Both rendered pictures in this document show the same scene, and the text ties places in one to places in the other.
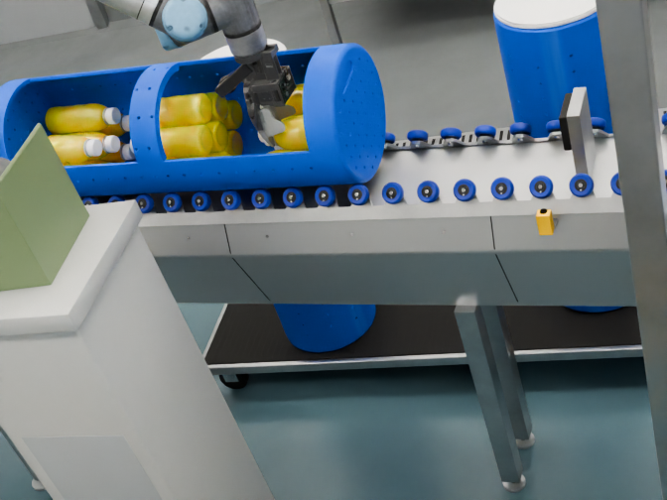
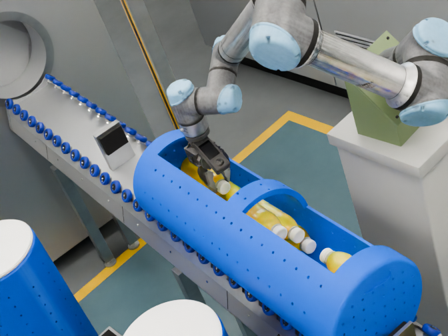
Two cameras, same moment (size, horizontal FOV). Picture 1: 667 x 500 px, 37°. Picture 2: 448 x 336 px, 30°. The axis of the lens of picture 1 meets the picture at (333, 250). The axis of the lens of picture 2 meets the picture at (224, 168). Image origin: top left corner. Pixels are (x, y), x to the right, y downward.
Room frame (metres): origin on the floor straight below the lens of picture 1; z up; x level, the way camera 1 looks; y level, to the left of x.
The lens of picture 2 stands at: (3.37, 1.17, 2.59)
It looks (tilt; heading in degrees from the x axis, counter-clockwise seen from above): 37 degrees down; 216
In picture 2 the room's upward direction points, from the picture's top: 22 degrees counter-clockwise
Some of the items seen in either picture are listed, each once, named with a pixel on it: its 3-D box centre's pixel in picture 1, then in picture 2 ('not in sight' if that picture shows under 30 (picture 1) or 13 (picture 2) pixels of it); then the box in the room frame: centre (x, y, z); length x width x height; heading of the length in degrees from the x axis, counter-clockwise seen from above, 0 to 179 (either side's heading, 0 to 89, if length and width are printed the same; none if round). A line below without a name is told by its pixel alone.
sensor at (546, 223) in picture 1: (547, 212); not in sight; (1.50, -0.40, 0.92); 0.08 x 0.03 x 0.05; 150
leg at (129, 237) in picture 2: not in sight; (109, 199); (1.17, -1.08, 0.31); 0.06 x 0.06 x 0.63; 60
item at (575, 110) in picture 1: (577, 136); (115, 146); (1.59, -0.51, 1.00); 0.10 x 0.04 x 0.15; 150
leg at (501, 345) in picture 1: (503, 358); (207, 325); (1.79, -0.30, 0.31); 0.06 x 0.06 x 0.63; 60
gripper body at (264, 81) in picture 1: (263, 75); (201, 145); (1.83, 0.01, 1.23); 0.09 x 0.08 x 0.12; 60
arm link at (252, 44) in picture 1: (247, 39); (193, 125); (1.84, 0.02, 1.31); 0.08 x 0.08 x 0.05
